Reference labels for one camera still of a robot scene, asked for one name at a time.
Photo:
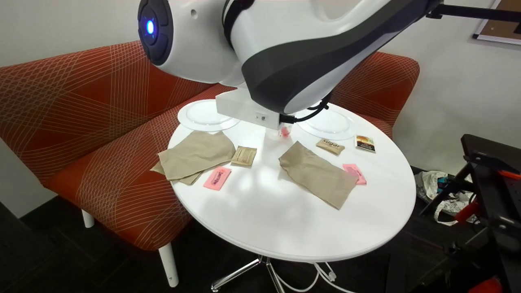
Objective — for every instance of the white cloth pile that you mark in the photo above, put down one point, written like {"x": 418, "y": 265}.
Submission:
{"x": 436, "y": 190}

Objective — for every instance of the brown paper napkin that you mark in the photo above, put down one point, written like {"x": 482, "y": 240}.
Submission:
{"x": 195, "y": 156}
{"x": 189, "y": 180}
{"x": 317, "y": 174}

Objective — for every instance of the chrome table base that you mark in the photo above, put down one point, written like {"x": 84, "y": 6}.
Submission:
{"x": 236, "y": 274}

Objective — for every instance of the orange black tea packet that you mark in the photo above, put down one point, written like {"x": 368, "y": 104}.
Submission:
{"x": 364, "y": 144}

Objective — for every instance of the white paper plate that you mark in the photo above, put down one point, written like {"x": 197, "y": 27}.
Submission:
{"x": 327, "y": 126}
{"x": 200, "y": 117}

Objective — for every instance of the cork bulletin board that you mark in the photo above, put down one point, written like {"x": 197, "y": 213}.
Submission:
{"x": 501, "y": 27}

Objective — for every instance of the pink sweetener packet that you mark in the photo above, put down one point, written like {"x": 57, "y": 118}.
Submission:
{"x": 216, "y": 178}
{"x": 355, "y": 175}

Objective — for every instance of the black metal stand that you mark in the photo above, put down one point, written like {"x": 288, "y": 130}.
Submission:
{"x": 488, "y": 206}

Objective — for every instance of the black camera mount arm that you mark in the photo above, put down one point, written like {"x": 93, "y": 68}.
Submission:
{"x": 477, "y": 12}

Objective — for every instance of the brown sugar packet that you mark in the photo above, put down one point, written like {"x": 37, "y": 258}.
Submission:
{"x": 242, "y": 157}
{"x": 330, "y": 148}

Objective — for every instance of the white couch leg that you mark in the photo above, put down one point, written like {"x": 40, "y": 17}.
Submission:
{"x": 169, "y": 266}
{"x": 86, "y": 219}

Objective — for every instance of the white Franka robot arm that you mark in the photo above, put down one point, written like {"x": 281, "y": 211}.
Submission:
{"x": 281, "y": 50}

